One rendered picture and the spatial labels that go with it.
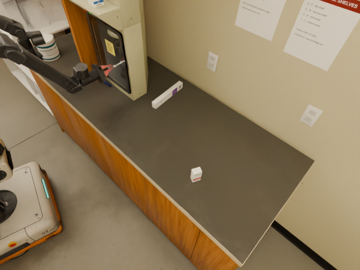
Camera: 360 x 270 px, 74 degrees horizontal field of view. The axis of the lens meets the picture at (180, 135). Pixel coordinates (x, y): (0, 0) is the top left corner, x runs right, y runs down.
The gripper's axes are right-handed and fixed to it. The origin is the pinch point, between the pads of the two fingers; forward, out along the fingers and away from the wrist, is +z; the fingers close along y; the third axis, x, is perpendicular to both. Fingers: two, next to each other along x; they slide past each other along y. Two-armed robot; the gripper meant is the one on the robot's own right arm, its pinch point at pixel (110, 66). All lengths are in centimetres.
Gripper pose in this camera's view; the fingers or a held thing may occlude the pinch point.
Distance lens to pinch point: 147.2
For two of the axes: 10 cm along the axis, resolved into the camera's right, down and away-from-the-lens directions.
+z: 6.9, -5.5, 4.8
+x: -6.4, -1.4, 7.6
